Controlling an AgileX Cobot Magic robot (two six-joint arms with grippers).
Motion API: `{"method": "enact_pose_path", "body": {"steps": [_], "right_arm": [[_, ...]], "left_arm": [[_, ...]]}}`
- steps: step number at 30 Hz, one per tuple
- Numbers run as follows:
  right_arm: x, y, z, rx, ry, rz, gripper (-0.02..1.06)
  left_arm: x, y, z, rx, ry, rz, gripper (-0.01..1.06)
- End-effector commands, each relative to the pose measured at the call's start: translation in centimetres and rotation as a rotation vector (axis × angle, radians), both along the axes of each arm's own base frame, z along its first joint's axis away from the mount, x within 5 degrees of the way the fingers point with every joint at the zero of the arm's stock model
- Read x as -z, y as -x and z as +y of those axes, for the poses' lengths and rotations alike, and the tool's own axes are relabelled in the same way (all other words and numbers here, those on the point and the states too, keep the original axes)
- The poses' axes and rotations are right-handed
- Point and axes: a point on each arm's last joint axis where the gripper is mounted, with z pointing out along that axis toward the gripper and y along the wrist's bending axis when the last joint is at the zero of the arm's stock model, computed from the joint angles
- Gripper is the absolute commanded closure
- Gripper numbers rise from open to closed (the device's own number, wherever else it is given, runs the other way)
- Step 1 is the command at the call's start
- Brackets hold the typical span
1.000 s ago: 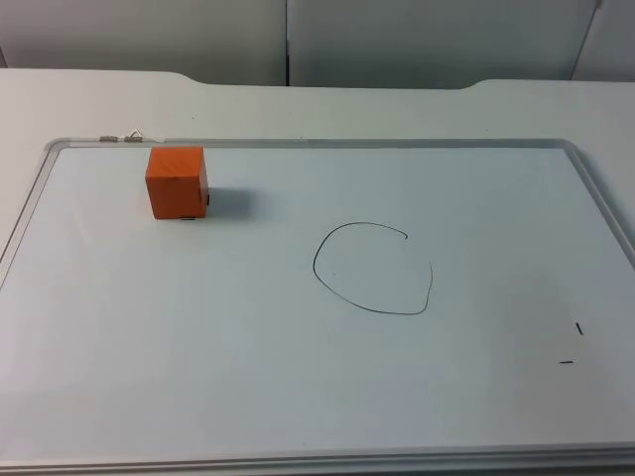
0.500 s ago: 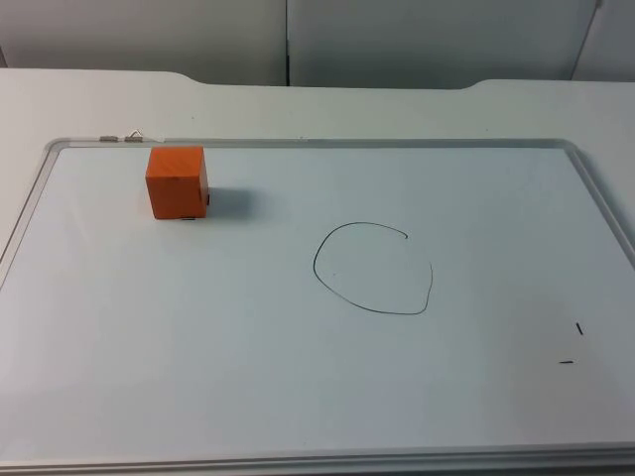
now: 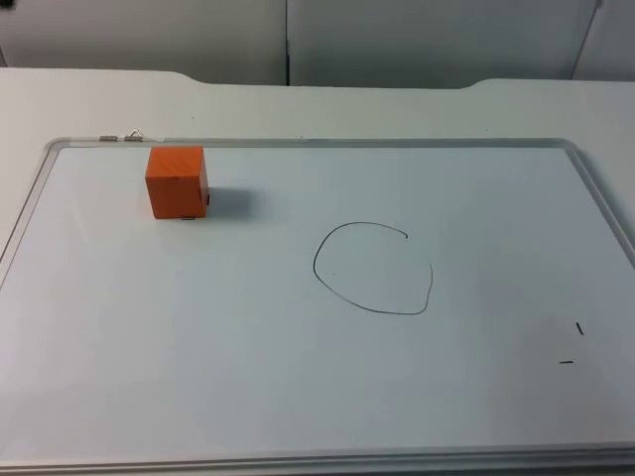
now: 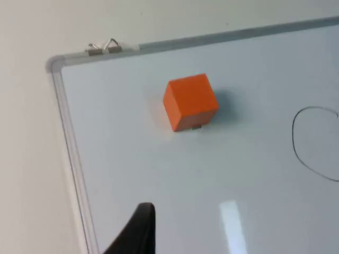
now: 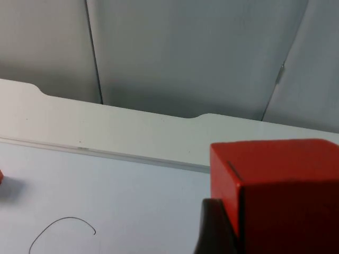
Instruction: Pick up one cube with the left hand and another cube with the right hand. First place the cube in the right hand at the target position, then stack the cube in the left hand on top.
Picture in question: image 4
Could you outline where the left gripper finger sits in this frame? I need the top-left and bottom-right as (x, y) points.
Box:
(102, 202), (156, 254)

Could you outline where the orange cube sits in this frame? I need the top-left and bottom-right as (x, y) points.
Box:
(162, 73), (220, 132)

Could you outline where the grey-framed whiteboard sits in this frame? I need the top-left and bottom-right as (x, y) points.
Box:
(46, 15), (339, 254)

